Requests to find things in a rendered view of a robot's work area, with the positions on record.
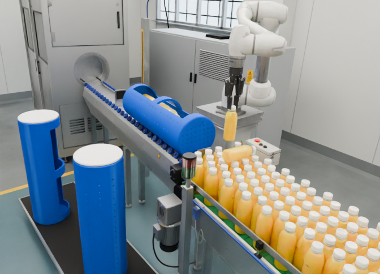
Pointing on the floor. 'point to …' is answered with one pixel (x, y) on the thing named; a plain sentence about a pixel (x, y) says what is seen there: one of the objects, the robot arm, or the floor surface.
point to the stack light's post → (187, 200)
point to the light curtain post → (145, 60)
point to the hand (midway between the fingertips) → (232, 102)
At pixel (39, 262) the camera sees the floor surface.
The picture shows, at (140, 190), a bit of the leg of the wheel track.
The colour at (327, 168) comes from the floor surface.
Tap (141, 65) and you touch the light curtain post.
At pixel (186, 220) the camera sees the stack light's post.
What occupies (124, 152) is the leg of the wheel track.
